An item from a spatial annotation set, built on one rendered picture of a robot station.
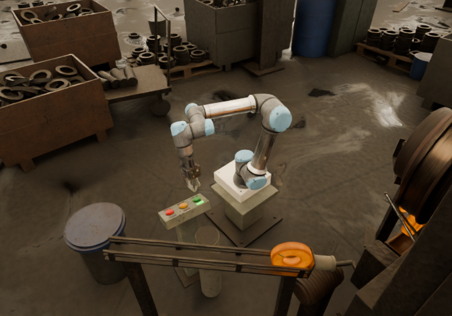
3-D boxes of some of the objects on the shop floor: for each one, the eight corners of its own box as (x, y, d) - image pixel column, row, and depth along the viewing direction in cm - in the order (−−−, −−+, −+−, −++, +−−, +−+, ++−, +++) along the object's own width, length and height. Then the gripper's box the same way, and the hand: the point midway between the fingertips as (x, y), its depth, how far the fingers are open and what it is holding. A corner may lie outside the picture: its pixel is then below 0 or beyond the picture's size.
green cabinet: (310, 48, 472) (329, -70, 378) (341, 40, 501) (366, -73, 407) (334, 59, 440) (362, -68, 347) (366, 48, 470) (399, -71, 376)
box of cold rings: (105, 48, 481) (91, -4, 434) (124, 66, 428) (111, 9, 381) (33, 65, 435) (9, 9, 388) (45, 87, 382) (19, 25, 335)
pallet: (463, 64, 420) (479, 32, 393) (436, 81, 382) (451, 47, 355) (382, 41, 495) (391, 12, 468) (352, 53, 457) (360, 23, 430)
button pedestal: (216, 269, 190) (212, 204, 151) (181, 290, 180) (167, 226, 141) (203, 251, 200) (196, 184, 162) (169, 269, 190) (154, 204, 152)
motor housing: (325, 323, 165) (350, 271, 132) (295, 348, 156) (313, 299, 123) (308, 302, 174) (327, 249, 140) (278, 325, 165) (290, 273, 131)
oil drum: (338, 52, 460) (353, -14, 404) (309, 61, 435) (321, -8, 380) (310, 40, 499) (319, -21, 444) (282, 48, 475) (288, -16, 419)
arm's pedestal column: (204, 214, 224) (202, 189, 208) (245, 188, 243) (245, 164, 227) (241, 251, 200) (241, 226, 183) (282, 219, 219) (286, 195, 203)
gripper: (181, 160, 138) (192, 200, 146) (198, 152, 142) (208, 192, 150) (174, 155, 145) (185, 193, 153) (191, 148, 149) (200, 186, 157)
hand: (194, 188), depth 153 cm, fingers closed
